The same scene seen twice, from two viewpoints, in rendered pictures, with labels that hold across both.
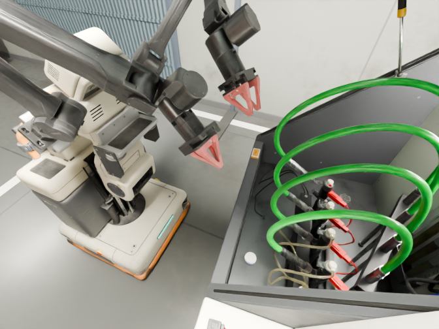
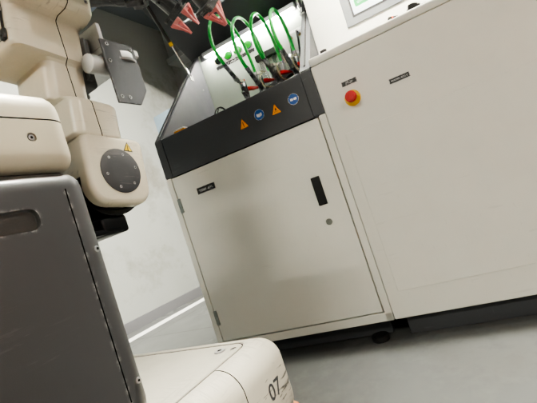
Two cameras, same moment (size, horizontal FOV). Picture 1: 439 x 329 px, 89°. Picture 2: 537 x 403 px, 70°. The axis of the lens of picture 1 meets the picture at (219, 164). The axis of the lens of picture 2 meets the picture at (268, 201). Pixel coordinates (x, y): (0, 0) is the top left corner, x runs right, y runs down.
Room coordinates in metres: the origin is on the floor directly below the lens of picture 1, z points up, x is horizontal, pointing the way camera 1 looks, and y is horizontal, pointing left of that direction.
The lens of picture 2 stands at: (0.28, 1.32, 0.53)
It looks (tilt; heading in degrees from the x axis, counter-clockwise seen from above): 2 degrees up; 276
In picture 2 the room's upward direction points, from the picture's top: 18 degrees counter-clockwise
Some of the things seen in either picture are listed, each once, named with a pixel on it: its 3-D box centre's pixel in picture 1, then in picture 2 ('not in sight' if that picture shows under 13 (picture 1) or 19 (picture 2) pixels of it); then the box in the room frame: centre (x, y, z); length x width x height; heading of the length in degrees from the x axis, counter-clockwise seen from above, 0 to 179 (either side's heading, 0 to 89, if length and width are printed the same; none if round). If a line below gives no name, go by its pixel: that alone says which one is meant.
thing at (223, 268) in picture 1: (242, 207); (233, 129); (0.47, -0.09, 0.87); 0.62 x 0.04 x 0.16; 162
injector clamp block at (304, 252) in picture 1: (307, 251); not in sight; (0.29, -0.28, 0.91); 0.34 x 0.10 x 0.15; 162
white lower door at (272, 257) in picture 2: not in sight; (266, 238); (0.48, -0.07, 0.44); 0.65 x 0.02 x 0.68; 162
